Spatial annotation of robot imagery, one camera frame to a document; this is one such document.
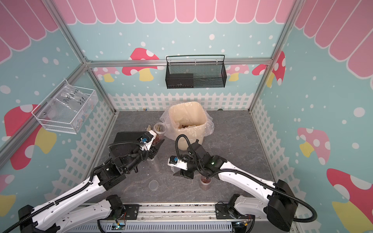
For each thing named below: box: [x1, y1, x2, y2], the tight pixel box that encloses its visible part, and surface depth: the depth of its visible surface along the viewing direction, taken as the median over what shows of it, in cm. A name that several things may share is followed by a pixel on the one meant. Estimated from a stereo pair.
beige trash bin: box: [168, 101, 208, 151], surface depth 91 cm
